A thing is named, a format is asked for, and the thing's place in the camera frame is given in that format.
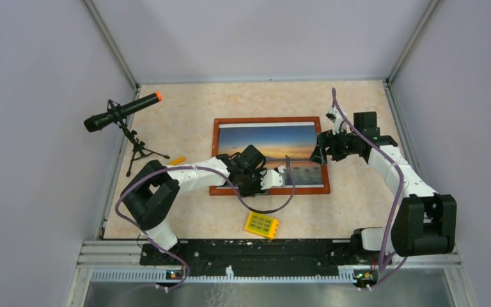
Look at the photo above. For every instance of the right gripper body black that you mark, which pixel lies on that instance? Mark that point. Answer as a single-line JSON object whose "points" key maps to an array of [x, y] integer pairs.
{"points": [[342, 146]]}

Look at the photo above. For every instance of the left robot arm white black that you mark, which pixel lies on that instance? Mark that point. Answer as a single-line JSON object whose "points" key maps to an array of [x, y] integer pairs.
{"points": [[152, 192]]}

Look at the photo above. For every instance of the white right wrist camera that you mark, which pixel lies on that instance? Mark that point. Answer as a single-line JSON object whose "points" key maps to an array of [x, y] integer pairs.
{"points": [[339, 125]]}

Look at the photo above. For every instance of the yellow handled screwdriver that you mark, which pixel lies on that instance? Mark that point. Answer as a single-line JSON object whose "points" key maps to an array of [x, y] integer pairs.
{"points": [[177, 161]]}

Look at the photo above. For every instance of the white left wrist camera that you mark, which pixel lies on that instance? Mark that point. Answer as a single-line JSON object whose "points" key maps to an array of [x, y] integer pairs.
{"points": [[271, 178]]}

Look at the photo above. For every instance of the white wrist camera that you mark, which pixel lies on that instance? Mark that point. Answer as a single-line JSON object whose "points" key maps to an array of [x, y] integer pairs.
{"points": [[271, 178], [339, 125]]}

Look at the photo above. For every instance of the black mini tripod stand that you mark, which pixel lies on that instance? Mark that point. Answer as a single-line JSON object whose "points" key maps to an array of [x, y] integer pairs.
{"points": [[139, 149]]}

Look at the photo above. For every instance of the sunset photo print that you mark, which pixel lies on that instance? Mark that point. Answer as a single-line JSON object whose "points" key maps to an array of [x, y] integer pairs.
{"points": [[287, 144]]}

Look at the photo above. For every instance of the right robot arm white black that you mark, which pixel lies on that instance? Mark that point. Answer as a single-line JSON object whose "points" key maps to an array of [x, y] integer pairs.
{"points": [[421, 220]]}

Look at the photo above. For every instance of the aluminium rail frame front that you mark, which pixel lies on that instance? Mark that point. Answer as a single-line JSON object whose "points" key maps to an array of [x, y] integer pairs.
{"points": [[438, 280]]}

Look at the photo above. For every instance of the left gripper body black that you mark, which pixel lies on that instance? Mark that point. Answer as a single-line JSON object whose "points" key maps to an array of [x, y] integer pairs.
{"points": [[250, 185]]}

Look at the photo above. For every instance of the white slotted cable duct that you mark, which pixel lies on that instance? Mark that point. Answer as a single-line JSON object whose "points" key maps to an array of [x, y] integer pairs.
{"points": [[164, 276]]}

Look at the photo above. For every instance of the black microphone orange tip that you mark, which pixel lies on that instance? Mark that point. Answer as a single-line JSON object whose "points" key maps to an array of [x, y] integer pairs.
{"points": [[100, 121]]}

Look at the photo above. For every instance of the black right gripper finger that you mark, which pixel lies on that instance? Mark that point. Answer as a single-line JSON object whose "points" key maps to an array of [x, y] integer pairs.
{"points": [[324, 140], [319, 154]]}

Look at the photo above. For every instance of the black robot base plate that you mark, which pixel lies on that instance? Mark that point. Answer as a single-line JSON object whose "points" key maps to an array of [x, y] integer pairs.
{"points": [[261, 257]]}

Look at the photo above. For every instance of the red wooden picture frame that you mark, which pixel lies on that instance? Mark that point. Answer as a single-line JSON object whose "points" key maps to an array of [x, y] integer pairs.
{"points": [[287, 188]]}

